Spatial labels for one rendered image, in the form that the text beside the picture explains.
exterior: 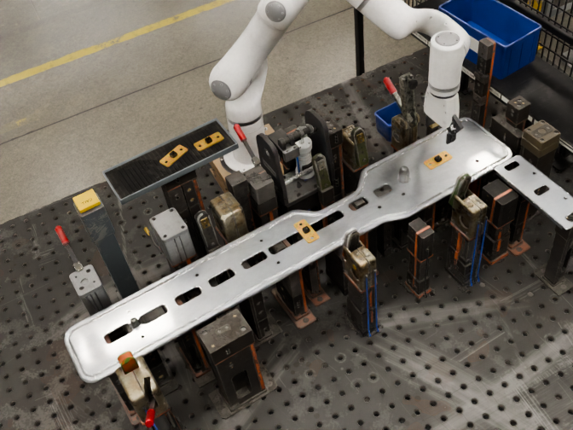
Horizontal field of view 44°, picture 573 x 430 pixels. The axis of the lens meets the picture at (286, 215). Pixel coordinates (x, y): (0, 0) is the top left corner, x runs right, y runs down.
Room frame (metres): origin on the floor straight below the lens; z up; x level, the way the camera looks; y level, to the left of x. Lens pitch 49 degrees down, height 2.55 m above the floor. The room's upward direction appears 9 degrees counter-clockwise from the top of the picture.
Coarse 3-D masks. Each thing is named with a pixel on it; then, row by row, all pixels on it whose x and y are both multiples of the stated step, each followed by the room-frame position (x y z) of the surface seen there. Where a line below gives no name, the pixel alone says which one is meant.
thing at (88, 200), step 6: (84, 192) 1.42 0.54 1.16; (90, 192) 1.42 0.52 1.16; (72, 198) 1.40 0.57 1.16; (78, 198) 1.40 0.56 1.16; (84, 198) 1.40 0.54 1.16; (90, 198) 1.39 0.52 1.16; (96, 198) 1.39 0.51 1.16; (78, 204) 1.38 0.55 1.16; (84, 204) 1.37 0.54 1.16; (90, 204) 1.37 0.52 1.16; (96, 204) 1.37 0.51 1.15; (84, 210) 1.36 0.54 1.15
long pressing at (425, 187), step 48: (432, 144) 1.55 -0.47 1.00; (480, 144) 1.52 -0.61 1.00; (432, 192) 1.36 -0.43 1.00; (240, 240) 1.29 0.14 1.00; (336, 240) 1.24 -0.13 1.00; (144, 288) 1.18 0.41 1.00; (192, 288) 1.16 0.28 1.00; (240, 288) 1.13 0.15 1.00; (96, 336) 1.05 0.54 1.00; (144, 336) 1.03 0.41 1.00
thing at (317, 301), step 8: (296, 240) 1.31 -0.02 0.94; (312, 264) 1.27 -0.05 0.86; (304, 272) 1.30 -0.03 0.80; (312, 272) 1.27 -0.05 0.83; (304, 280) 1.30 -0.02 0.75; (312, 280) 1.27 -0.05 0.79; (304, 288) 1.30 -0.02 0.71; (312, 288) 1.27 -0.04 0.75; (320, 288) 1.28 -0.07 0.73; (312, 296) 1.27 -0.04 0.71; (320, 296) 1.27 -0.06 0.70; (328, 296) 1.26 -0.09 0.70; (320, 304) 1.24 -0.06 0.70
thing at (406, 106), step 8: (400, 80) 1.62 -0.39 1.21; (408, 80) 1.61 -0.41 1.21; (416, 80) 1.60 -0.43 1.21; (400, 88) 1.62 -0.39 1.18; (408, 88) 1.62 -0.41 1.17; (408, 96) 1.62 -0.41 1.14; (408, 104) 1.61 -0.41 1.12; (408, 112) 1.61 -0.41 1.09; (408, 120) 1.59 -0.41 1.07; (416, 120) 1.60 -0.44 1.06
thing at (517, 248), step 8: (520, 200) 1.33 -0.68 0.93; (520, 208) 1.33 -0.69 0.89; (528, 208) 1.35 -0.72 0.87; (520, 216) 1.34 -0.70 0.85; (512, 224) 1.34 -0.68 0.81; (520, 224) 1.34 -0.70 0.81; (512, 232) 1.34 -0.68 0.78; (520, 232) 1.34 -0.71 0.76; (512, 240) 1.33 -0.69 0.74; (520, 240) 1.35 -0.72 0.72; (512, 248) 1.33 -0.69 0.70; (520, 248) 1.32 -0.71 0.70; (528, 248) 1.32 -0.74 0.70
